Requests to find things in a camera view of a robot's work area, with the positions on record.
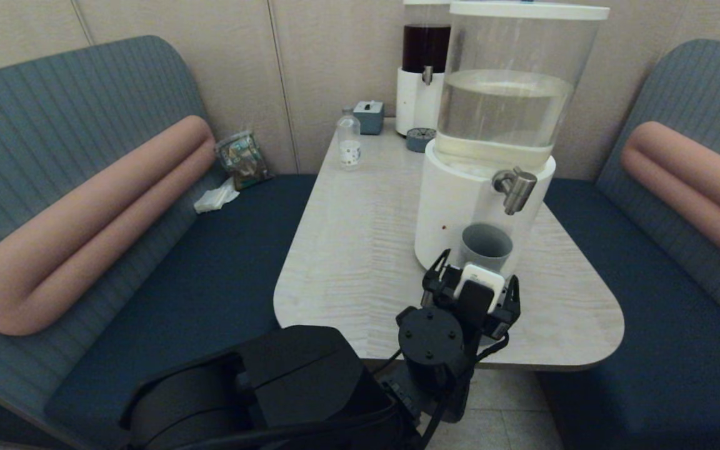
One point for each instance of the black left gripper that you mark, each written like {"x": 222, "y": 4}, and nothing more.
{"x": 460, "y": 306}

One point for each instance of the blue upholstered bench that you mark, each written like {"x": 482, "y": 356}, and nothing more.
{"x": 647, "y": 312}
{"x": 210, "y": 269}

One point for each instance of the white folded napkin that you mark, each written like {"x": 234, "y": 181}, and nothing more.
{"x": 215, "y": 199}

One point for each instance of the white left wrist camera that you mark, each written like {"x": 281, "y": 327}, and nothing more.
{"x": 479, "y": 284}

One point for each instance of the white clear water dispenser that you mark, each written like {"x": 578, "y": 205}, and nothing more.
{"x": 460, "y": 206}

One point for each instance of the pink bolster cushion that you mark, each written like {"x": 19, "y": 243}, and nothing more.
{"x": 85, "y": 226}
{"x": 697, "y": 182}

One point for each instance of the clear plastic bottle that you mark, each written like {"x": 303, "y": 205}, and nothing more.
{"x": 349, "y": 147}

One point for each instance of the small blue drip tray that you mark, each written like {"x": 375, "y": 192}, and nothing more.
{"x": 420, "y": 140}

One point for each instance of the grey-blue tissue box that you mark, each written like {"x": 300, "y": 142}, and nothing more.
{"x": 369, "y": 117}

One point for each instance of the grey plastic cup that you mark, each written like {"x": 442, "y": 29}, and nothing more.
{"x": 486, "y": 247}

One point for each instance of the white dark drink dispenser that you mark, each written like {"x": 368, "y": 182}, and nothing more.
{"x": 416, "y": 100}

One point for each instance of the green snack bag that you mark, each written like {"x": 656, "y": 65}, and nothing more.
{"x": 244, "y": 160}

